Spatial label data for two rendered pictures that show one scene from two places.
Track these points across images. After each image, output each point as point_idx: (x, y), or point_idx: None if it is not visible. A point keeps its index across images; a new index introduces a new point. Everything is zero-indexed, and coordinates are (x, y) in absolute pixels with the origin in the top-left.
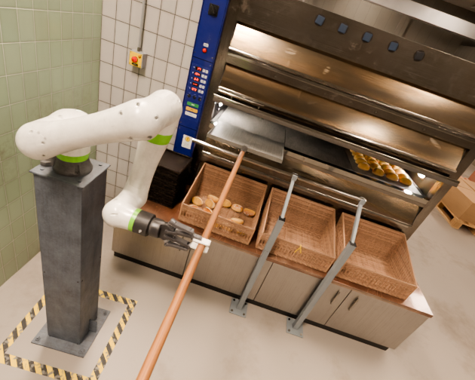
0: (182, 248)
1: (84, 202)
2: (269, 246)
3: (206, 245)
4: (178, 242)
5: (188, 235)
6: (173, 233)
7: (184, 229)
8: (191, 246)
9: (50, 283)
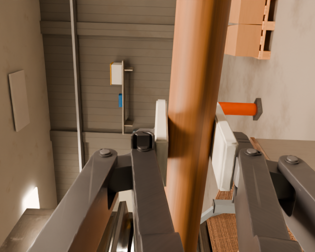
0: (297, 176)
1: None
2: None
3: (160, 102)
4: (264, 208)
5: (132, 160)
6: (155, 250)
7: (76, 186)
8: (223, 142)
9: None
